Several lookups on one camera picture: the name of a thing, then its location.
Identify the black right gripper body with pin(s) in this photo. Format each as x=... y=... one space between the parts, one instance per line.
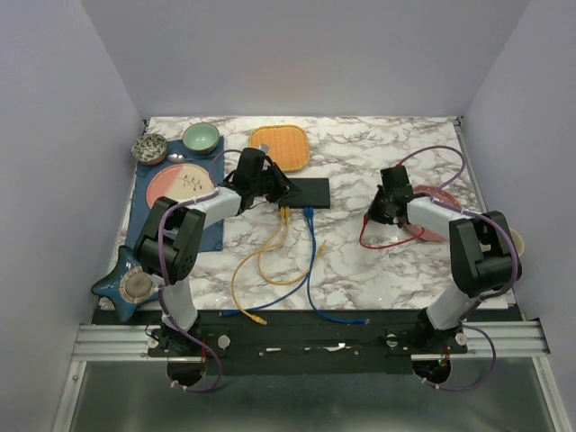
x=379 y=209

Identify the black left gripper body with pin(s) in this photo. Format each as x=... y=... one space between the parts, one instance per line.
x=268 y=185

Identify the dark network switch box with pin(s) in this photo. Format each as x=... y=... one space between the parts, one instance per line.
x=315 y=193

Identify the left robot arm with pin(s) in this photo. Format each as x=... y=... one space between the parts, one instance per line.
x=170 y=239

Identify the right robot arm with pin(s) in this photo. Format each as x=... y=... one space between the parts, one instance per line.
x=484 y=262

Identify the orange woven square tray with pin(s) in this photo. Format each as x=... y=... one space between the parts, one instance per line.
x=288 y=145

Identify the pink dotted plate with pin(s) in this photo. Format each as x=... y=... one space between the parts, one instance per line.
x=428 y=220

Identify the green ceramic bowl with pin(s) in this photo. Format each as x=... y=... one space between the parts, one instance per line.
x=201 y=137

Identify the pink and cream plate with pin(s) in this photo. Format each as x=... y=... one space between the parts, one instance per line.
x=181 y=182

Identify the metal spoon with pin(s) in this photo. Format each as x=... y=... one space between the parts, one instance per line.
x=178 y=158

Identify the patterned dark bowl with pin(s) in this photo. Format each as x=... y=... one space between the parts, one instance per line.
x=149 y=149

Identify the floral ceramic mug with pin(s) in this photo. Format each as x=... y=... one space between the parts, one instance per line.
x=519 y=244

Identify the blue star shaped dish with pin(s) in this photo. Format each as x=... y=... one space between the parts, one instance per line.
x=127 y=286

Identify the black mounting base plate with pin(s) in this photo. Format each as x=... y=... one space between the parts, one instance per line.
x=300 y=342

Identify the aluminium frame rail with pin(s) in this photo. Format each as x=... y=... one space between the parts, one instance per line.
x=104 y=343

